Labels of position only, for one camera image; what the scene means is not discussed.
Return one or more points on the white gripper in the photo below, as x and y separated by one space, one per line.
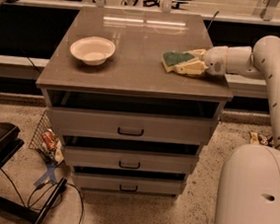
215 61

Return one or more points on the green yellow sponge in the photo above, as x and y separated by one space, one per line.
172 59

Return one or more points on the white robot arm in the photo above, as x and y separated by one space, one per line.
249 187

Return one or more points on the white paper bowl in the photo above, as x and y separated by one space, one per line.
92 50

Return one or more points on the crumpled wrapper on floor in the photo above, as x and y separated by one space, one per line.
259 138

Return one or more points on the middle grey drawer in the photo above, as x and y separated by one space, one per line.
128 160

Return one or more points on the grey drawer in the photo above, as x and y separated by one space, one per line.
131 126
128 184
128 160

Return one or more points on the top grey drawer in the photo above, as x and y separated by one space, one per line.
131 126

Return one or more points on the bottom grey drawer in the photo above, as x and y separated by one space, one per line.
128 184

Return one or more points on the red snack packet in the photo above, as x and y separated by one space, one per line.
49 140

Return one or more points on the blue tape cross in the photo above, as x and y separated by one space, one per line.
48 175

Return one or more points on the black stand leg left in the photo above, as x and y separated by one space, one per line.
50 201

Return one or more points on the wire mesh basket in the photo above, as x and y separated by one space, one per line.
49 157

